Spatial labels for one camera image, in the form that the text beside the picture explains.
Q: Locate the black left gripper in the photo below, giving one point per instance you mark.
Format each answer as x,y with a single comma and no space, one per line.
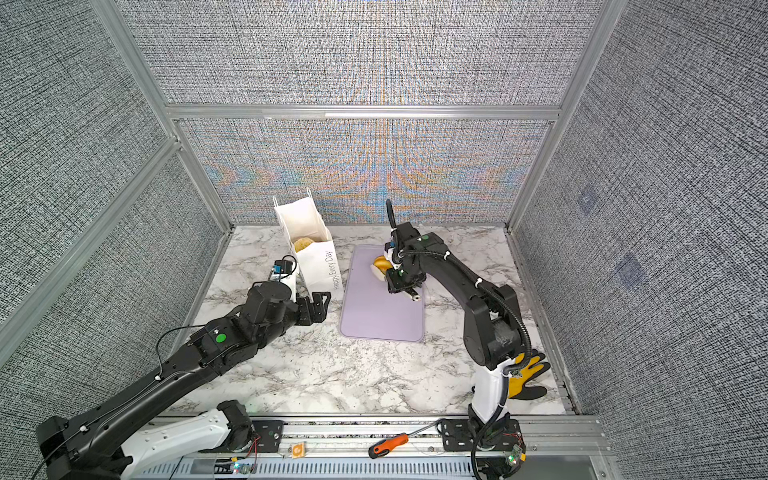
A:
305,304

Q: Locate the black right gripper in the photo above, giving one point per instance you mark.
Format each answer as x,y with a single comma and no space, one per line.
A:
395,285

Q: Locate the small striped bun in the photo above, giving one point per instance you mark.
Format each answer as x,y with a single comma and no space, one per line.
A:
382,264

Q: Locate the white paper gift bag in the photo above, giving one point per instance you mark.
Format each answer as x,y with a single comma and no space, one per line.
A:
318,263

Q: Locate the croissant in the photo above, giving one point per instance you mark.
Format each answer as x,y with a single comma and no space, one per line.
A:
302,243

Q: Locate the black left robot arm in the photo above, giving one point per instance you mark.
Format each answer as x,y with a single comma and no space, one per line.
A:
91,445

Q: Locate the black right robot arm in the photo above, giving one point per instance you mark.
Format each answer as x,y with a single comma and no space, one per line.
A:
493,333

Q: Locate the lavender plastic tray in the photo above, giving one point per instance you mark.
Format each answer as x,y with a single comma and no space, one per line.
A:
369,311

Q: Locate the small orange tag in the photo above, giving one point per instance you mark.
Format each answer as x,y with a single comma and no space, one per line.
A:
298,450

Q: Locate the yellow work glove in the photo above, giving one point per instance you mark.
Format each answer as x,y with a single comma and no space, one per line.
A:
520,385

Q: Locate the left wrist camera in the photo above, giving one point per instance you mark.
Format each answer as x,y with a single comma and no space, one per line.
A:
284,271

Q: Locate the orange handled screwdriver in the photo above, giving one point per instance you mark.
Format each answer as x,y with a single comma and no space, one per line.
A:
387,445

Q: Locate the aluminium front rail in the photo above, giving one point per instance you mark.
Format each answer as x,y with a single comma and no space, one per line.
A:
555,447

